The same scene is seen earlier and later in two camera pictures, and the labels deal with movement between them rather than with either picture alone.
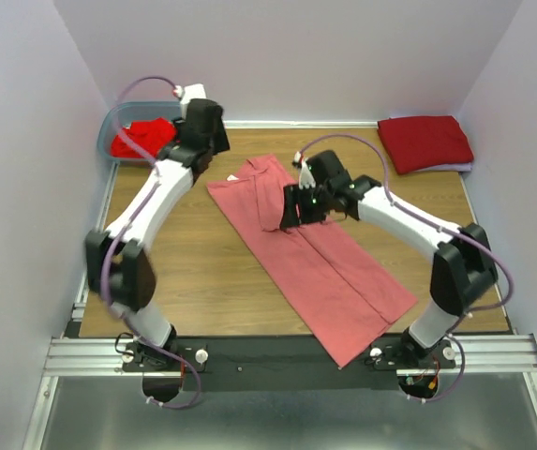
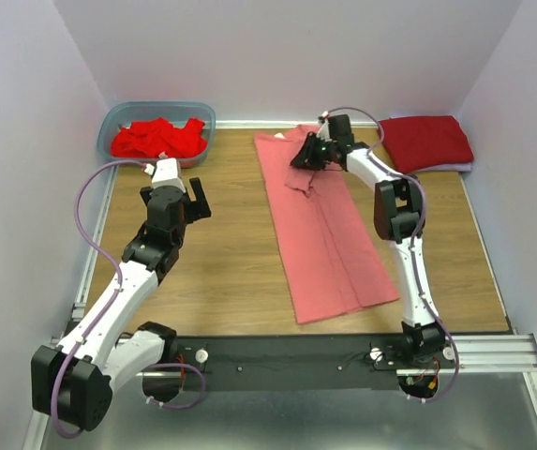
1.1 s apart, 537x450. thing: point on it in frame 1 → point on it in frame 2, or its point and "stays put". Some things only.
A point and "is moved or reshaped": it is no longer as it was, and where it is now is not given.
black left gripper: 221,141 → 199,208
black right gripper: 292,197 → 304,159
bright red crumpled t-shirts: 153,136 stays put
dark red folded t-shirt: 419,142 stays put
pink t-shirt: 342,295 is moved or reshaped
